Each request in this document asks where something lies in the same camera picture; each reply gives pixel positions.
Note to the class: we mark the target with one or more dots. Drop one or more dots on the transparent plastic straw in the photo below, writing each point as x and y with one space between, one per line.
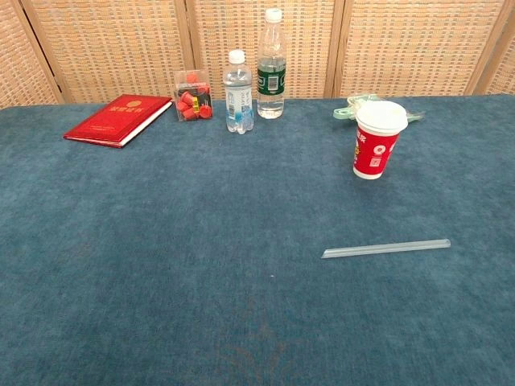
386 248

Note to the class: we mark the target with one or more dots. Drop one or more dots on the red paper cup white lid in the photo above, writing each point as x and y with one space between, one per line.
376 144

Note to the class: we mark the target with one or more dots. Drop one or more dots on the blue table cloth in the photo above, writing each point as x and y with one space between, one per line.
201 249

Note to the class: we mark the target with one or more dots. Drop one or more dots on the small blue label water bottle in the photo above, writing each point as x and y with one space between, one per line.
238 96

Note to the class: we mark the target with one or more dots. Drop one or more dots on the clear box of red caps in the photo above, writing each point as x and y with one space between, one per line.
193 98

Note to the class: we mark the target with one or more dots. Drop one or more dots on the tall green label water bottle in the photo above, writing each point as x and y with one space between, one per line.
271 76

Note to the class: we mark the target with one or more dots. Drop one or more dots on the pale green plastic bag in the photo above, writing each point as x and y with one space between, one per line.
346 111

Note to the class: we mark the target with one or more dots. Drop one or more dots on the red hardcover book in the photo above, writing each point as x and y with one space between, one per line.
116 119

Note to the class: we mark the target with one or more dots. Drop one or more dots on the woven rattan folding screen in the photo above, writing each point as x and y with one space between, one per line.
120 44

